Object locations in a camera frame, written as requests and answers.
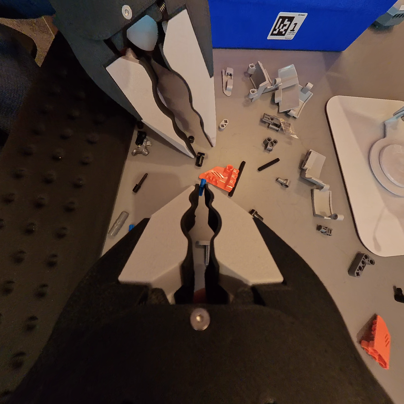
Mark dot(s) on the small light grey link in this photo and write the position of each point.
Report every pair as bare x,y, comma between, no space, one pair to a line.
223,124
203,249

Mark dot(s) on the short blue pin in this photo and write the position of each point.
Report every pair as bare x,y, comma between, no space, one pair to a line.
202,186

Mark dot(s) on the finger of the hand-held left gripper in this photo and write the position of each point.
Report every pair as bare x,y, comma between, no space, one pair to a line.
132,88
192,56

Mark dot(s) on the small clear plastic bag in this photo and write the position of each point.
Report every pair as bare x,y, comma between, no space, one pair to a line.
288,127

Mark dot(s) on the narrow light grey panel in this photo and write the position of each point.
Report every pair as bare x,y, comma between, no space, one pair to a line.
228,82

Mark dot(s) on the silver tube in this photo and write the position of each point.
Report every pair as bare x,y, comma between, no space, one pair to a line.
117,223

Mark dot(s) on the grey pin connector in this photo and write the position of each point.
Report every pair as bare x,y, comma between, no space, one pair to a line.
283,182

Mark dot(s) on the light grey box panel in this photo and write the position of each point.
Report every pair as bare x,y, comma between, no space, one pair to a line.
314,167

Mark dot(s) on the black axle pin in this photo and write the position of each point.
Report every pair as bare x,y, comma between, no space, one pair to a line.
139,183

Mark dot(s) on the blue tagged plastic bin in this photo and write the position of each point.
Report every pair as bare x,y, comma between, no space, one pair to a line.
246,25

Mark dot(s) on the dark grey pin joiner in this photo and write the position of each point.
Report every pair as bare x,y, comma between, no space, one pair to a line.
271,121

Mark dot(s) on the small dark grey connector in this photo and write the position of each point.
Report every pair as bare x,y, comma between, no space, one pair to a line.
324,229

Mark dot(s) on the black elbow piece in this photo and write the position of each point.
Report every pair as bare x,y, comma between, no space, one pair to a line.
140,137

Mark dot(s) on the dark grey short beam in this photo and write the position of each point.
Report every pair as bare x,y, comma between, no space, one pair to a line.
360,263

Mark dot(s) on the pile of light grey panels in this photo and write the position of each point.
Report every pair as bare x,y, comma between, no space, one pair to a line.
287,91

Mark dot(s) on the grey block piece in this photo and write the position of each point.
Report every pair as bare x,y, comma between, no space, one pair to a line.
389,14

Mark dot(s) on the dark grey double connector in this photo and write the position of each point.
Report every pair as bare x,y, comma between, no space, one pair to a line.
270,143

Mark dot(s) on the light grey curved panel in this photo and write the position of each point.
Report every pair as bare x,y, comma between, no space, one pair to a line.
323,203

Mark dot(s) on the silver branched connector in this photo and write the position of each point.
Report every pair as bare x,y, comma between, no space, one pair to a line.
140,149

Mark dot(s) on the large orange wedge panel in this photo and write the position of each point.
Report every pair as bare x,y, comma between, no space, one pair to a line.
221,178

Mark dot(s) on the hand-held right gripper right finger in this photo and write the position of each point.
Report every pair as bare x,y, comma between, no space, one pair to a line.
246,252

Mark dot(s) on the small orange wedge panel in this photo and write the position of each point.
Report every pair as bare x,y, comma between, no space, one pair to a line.
377,342

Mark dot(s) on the small black angled piece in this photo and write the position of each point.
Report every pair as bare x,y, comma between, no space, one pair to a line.
398,293

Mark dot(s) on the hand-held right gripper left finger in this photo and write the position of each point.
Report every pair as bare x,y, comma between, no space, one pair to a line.
154,252

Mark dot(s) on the black pin connector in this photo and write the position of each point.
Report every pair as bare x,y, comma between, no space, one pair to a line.
199,158
256,214

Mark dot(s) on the short black axle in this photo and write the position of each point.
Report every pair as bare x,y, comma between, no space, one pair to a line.
268,164

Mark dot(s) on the blue denim trouser leg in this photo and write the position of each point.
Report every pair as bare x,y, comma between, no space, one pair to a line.
12,88

